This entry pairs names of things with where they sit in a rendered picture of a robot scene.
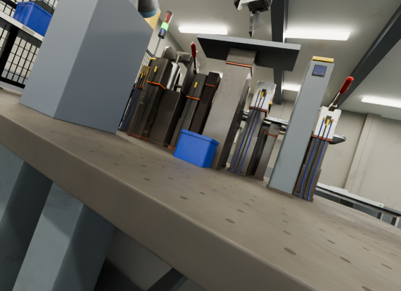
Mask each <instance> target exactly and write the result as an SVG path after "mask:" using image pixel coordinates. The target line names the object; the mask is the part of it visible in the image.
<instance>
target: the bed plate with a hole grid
mask: <svg viewBox="0 0 401 291"><path fill-rule="evenodd" d="M0 87H1V88H2V89H1V88H0V144H2V145H3V146H4V147H6V148H7V149H9V150H10V151H11V152H13V153H14V154H15V155H17V156H18V157H19V158H21V159H22V160H24V161H25V162H26V163H28V164H29V165H30V166H32V167H34V168H35V169H36V170H38V171H39V172H40V173H42V174H43V175H45V176H46V177H47V178H49V179H50V180H52V181H53V182H54V183H56V184H57V185H59V186H60V187H61V188H63V189H64V190H66V191H67V192H68V193H70V194H71V195H72V196H74V197H75V198H77V199H78V200H80V201H81V202H82V203H84V204H85V205H87V206H88V207H89V208H91V209H92V210H93V211H95V212H96V213H98V214H99V215H100V216H102V217H103V218H104V219H106V220H108V221H109V222H110V223H111V224H113V225H114V226H116V227H117V228H119V229H120V230H121V231H123V232H124V233H125V234H127V235H128V236H130V237H131V238H132V239H134V240H135V241H137V242H138V243H139V244H141V245H142V246H144V247H145V248H146V249H148V250H149V251H151V252H152V253H153V254H155V255H156V256H157V257H159V258H161V260H163V261H165V262H166V263H167V264H169V265H170V266H172V267H173V268H174V269H176V270H177V271H178V272H180V273H181V274H182V275H184V276H185V277H187V278H188V279H189V280H191V281H192V282H194V283H195V284H197V285H198V286H199V287H201V288H202V289H203V290H205V291H401V229H400V228H397V227H395V226H393V225H391V224H388V223H386V222H384V221H382V220H380V219H377V218H375V217H373V216H370V215H368V214H366V213H364V212H361V211H359V210H355V209H353V208H350V207H348V206H344V205H342V204H339V203H336V202H333V201H331V200H328V199H325V198H323V197H320V196H317V195H315V194H314V195H313V198H314V200H313V202H311V201H307V200H304V199H302V198H299V197H298V196H295V195H293V194H292V195H293V197H292V198H290V197H288V196H285V195H283V194H280V193H277V192H275V191H272V190H269V189H267V187H266V185H267V184H268V183H269V179H270V178H267V177H263V178H264V180H263V181H261V180H258V179H256V178H253V175H249V176H248V175H247V176H246V177H244V176H241V175H238V174H234V173H233V172H230V171H228V170H227V168H228V167H229V166H230V164H229V163H226V167H225V168H223V167H222V168H221V169H214V168H211V167H210V168H202V167H200V166H197V165H194V164H192V163H189V162H187V161H185V160H181V159H179V158H177V157H174V156H173V155H174V152H175V151H174V150H170V149H168V148H166V147H162V146H159V145H157V144H154V143H151V142H148V141H145V140H140V139H138V138H135V137H132V136H129V135H127V133H126V132H124V131H120V130H117V132H116V133H115V134H114V133H111V132H106V131H102V130H99V129H94V128H90V127H87V126H82V125H78V124H75V123H70V122H66V121H63V120H58V119H54V118H52V117H49V116H47V115H45V114H43V113H41V112H38V111H36V110H34V109H31V108H30V107H27V106H25V105H22V104H20V103H19V101H20V98H21V95H22V92H19V91H16V90H13V89H9V88H6V87H4V86H0Z"/></svg>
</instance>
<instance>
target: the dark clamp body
mask: <svg viewBox="0 0 401 291"><path fill-rule="evenodd" d="M207 77H208V75H205V74H201V73H198V74H197V75H194V77H193V80H192V83H191V86H190V88H189V91H188V94H187V96H186V97H187V101H186V104H185V106H184V110H183V113H182V115H181V118H179V120H178V123H177V126H176V129H175V131H174V135H173V137H172V140H171V143H170V145H169V146H168V149H170V150H174V151H175V149H176V146H177V144H178V140H179V138H180V135H181V129H185V130H187V131H190V128H191V126H192V123H193V120H194V118H195V114H196V112H197V109H198V106H199V103H200V101H201V98H202V94H203V92H204V89H205V86H206V85H205V82H206V80H207Z"/></svg>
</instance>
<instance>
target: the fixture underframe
mask: <svg viewBox="0 0 401 291"><path fill-rule="evenodd" d="M115 230H116V226H114V225H113V224H111V223H110V222H109V221H108V220H106V219H104V218H103V217H102V216H100V215H99V214H98V213H96V212H95V211H93V210H92V209H91V208H89V207H88V206H87V205H85V204H84V203H82V202H81V201H80V200H78V199H77V198H75V197H74V196H72V195H71V194H70V193H68V192H67V191H66V190H64V189H63V188H61V187H60V186H59V185H57V184H56V183H54V182H53V184H52V186H51V189H50V192H49V195H48V197H47V200H46V202H45V205H44V208H43V210H42V213H41V216H40V218H39V221H38V224H37V226H36V229H35V232H34V234H33V237H32V240H31V242H30V245H29V248H28V250H27V253H26V256H25V258H24V261H23V264H22V266H21V268H20V272H19V274H18V277H17V280H16V282H15V285H14V287H13V291H94V288H95V285H96V282H97V280H98V277H99V274H100V271H101V268H102V266H103V263H104V260H105V258H106V255H107V251H108V250H109V246H110V244H111V241H112V238H113V235H114V233H115ZM187 279H188V278H187V277H185V276H184V275H182V274H181V273H180V272H178V271H177V270H176V269H174V268H172V269H171V270H169V271H168V272H167V273H166V274H165V275H164V276H163V277H162V278H160V279H159V280H158V281H157V282H156V283H155V284H154V285H153V286H152V287H150V288H149V289H148V290H147V291H177V290H178V289H179V288H180V287H181V286H182V285H183V284H184V282H185V281H186V280H187Z"/></svg>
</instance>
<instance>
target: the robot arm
mask: <svg viewBox="0 0 401 291"><path fill-rule="evenodd" d="M129 1H130V3H132V5H133V6H134V7H135V9H136V10H137V11H138V12H139V13H140V14H141V15H142V16H143V18H151V17H153V16H155V15H156V14H157V12H158V11H159V2H158V0H129ZM233 3H234V5H235V7H236V9H237V10H238V11H240V10H241V9H242V8H243V7H244V6H246V5H247V6H248V8H249V12H251V11H252V14H251V16H250V25H249V34H250V37H252V36H253V34H254V30H255V29H257V28H259V27H262V26H263V24H264V21H263V20H261V19H260V14H259V13H258V11H259V12H265V11H268V10H269V9H270V6H271V3H272V0H233Z"/></svg>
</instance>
